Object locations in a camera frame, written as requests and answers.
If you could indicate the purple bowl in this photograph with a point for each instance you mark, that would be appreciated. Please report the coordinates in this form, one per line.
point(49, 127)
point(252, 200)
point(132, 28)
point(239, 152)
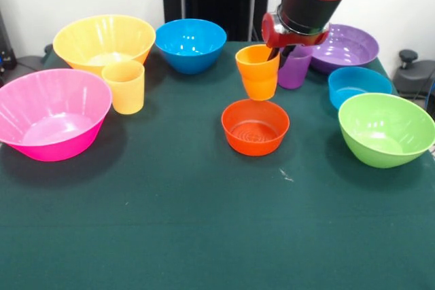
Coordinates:
point(350, 49)

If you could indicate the orange cup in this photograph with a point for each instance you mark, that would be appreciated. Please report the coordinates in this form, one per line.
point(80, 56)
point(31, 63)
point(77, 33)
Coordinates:
point(258, 79)

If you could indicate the deep blue bowl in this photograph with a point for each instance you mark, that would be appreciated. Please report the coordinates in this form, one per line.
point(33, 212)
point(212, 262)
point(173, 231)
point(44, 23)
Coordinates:
point(190, 59)

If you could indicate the pink bowl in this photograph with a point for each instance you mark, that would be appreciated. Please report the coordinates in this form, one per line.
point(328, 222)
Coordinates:
point(51, 117)

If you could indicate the yellow cup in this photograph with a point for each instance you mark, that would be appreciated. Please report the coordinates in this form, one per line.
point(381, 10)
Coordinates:
point(124, 93)

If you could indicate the small red-orange bowl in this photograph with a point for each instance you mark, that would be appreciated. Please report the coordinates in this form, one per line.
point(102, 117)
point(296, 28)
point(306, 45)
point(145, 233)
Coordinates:
point(255, 145)

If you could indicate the shallow blue bowl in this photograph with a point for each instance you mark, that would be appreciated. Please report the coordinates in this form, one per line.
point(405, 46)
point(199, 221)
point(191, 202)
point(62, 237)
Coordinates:
point(357, 81)

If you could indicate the dark grey round base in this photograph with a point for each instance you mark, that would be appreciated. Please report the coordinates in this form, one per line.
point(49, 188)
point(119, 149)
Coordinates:
point(414, 76)
point(29, 60)

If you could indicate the large yellow-orange bowl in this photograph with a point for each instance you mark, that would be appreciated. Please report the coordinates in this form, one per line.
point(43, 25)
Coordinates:
point(102, 38)

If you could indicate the lime green bowl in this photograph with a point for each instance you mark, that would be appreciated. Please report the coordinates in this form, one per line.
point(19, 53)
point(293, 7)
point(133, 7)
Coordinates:
point(384, 147)

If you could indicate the black electronics box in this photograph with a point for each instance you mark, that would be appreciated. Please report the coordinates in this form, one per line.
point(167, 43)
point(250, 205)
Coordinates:
point(7, 49)

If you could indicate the dark green table cloth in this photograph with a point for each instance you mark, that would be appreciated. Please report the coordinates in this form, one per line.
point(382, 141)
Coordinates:
point(204, 218)

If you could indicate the purple cup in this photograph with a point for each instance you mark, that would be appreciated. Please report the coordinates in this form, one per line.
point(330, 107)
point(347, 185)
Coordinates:
point(294, 72)

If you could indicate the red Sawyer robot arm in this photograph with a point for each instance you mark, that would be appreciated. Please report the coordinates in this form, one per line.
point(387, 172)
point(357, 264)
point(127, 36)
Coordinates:
point(309, 1)

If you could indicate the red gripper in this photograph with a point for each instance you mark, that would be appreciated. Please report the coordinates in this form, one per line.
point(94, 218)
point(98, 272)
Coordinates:
point(272, 37)

